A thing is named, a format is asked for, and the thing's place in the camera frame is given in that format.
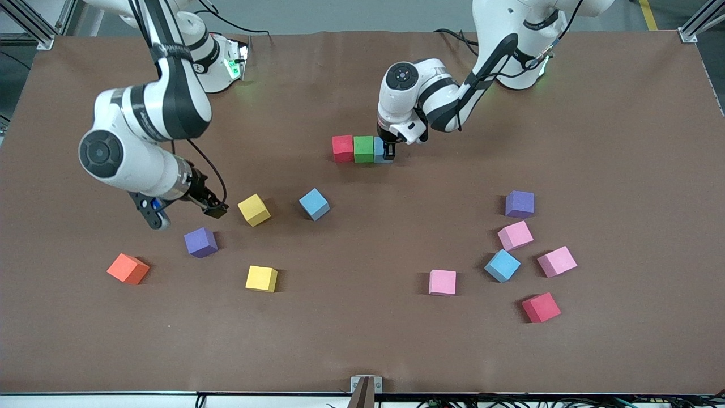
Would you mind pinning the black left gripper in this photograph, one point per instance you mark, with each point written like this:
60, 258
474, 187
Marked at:
388, 139

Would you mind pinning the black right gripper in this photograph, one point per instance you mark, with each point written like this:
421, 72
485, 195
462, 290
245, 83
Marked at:
198, 194

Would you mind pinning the light blue foam block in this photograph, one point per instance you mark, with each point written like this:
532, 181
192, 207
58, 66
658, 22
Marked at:
502, 265
314, 204
378, 148

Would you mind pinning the green foam block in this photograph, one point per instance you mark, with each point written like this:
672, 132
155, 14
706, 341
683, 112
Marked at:
363, 149

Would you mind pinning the yellow foam block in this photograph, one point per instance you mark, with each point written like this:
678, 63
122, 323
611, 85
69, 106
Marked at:
254, 209
261, 279

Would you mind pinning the red foam block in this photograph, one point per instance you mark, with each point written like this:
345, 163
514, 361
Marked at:
342, 148
541, 307

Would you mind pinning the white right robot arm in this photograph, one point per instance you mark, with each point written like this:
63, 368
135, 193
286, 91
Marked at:
130, 164

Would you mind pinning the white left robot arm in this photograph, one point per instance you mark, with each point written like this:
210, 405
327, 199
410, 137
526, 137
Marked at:
493, 17

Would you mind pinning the purple foam block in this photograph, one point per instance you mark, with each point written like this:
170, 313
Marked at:
520, 204
200, 242

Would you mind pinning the orange foam block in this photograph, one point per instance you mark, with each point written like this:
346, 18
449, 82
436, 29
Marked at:
128, 268

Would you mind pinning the pink foam block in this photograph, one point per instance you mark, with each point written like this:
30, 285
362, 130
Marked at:
557, 261
515, 235
442, 282

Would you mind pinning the brown table mat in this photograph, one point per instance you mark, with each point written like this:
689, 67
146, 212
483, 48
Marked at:
362, 340

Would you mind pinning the aluminium frame post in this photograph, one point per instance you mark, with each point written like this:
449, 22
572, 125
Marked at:
34, 25
694, 25

